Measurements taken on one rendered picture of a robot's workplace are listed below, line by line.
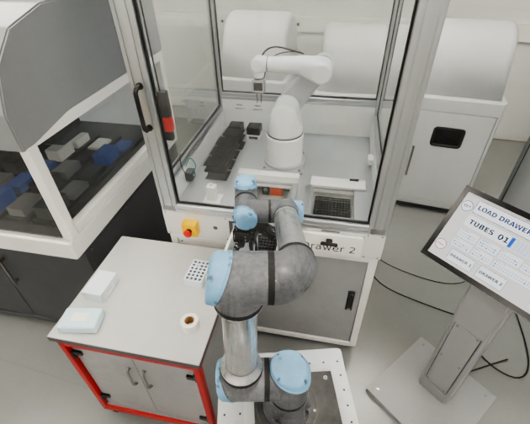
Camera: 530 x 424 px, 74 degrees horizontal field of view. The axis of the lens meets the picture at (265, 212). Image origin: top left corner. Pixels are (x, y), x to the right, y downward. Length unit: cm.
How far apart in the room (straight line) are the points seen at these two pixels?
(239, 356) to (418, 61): 98
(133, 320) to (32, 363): 117
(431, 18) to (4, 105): 135
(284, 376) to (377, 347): 137
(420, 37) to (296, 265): 78
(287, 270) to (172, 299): 92
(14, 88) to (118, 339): 96
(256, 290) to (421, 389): 165
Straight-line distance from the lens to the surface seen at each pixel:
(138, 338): 151
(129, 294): 166
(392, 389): 223
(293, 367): 107
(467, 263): 150
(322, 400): 130
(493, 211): 152
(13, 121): 151
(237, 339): 88
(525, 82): 478
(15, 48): 155
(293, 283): 73
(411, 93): 127
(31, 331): 280
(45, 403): 247
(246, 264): 73
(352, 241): 158
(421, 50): 123
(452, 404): 229
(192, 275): 161
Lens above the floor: 198
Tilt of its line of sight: 39 degrees down
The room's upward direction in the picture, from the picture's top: 1 degrees counter-clockwise
